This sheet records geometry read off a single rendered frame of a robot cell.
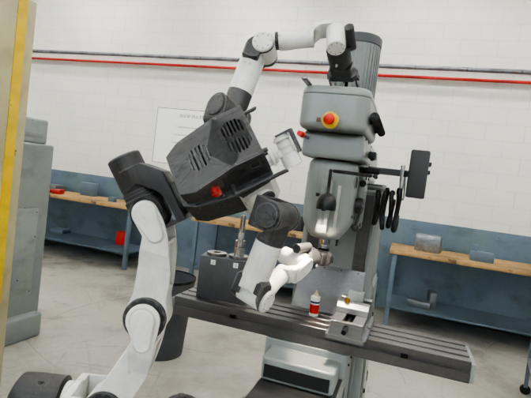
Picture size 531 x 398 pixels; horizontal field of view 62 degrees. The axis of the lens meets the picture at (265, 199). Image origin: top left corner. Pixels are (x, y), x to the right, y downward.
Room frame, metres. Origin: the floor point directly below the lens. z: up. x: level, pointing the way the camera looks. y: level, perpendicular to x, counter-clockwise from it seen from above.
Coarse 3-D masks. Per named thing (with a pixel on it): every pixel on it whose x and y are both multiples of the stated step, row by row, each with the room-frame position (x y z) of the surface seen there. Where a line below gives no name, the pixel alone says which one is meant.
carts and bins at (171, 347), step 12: (180, 276) 3.78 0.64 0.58; (192, 276) 3.70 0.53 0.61; (180, 288) 3.39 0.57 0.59; (168, 324) 3.37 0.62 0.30; (180, 324) 3.45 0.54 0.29; (168, 336) 3.39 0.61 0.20; (180, 336) 3.47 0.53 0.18; (168, 348) 3.40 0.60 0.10; (180, 348) 3.50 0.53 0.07; (156, 360) 3.37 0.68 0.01; (168, 360) 3.41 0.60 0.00; (528, 360) 3.55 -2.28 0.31; (528, 372) 3.60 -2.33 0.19; (528, 384) 3.60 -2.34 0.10
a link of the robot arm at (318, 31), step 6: (312, 24) 1.64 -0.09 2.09; (318, 24) 1.63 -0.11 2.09; (324, 24) 1.64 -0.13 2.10; (342, 24) 1.64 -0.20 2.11; (312, 30) 1.62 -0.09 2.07; (318, 30) 1.65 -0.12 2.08; (324, 30) 1.66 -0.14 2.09; (312, 36) 1.61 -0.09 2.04; (318, 36) 1.67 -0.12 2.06; (324, 36) 1.68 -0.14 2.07; (312, 42) 1.62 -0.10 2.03
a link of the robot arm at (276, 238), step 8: (288, 208) 1.38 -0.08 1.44; (288, 216) 1.36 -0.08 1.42; (296, 216) 1.41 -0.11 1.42; (288, 224) 1.38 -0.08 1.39; (264, 232) 1.38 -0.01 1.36; (272, 232) 1.36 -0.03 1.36; (280, 232) 1.37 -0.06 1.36; (264, 240) 1.37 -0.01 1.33; (272, 240) 1.36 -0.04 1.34; (280, 240) 1.37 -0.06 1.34; (280, 248) 1.39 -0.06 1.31
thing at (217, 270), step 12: (216, 252) 2.00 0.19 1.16; (204, 264) 1.92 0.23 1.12; (216, 264) 1.92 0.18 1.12; (228, 264) 1.91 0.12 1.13; (240, 264) 1.90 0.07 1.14; (204, 276) 1.92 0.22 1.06; (216, 276) 1.92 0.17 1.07; (228, 276) 1.91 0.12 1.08; (204, 288) 1.92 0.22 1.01; (216, 288) 1.92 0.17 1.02; (228, 288) 1.91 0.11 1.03; (228, 300) 1.91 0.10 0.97; (240, 300) 1.90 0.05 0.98
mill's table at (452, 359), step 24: (192, 288) 2.06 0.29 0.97; (192, 312) 1.88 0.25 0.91; (216, 312) 1.86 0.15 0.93; (240, 312) 1.82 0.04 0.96; (288, 312) 1.88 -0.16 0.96; (288, 336) 1.75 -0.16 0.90; (312, 336) 1.73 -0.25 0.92; (384, 336) 1.71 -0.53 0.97; (408, 336) 1.75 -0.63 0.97; (432, 336) 1.79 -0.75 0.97; (384, 360) 1.64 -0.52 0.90; (408, 360) 1.62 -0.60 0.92; (432, 360) 1.60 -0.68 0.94; (456, 360) 1.57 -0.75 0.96
